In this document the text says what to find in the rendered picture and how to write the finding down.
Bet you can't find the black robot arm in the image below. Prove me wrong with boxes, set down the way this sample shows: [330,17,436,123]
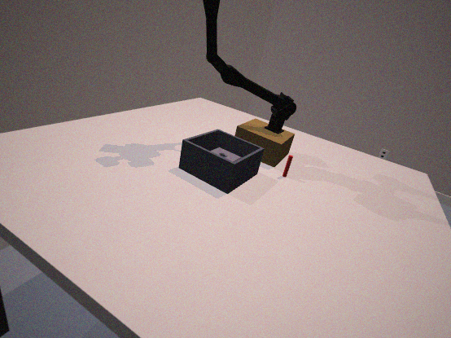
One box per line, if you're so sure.
[203,0,296,134]

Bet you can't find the dark red peg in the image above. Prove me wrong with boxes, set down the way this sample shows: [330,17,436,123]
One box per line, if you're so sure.
[282,155,293,177]

